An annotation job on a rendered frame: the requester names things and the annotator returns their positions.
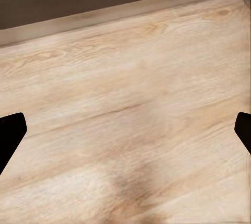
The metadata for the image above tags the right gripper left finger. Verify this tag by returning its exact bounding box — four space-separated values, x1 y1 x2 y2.
0 112 27 175

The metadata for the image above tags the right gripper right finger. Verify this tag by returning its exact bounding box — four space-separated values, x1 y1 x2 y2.
234 112 251 154

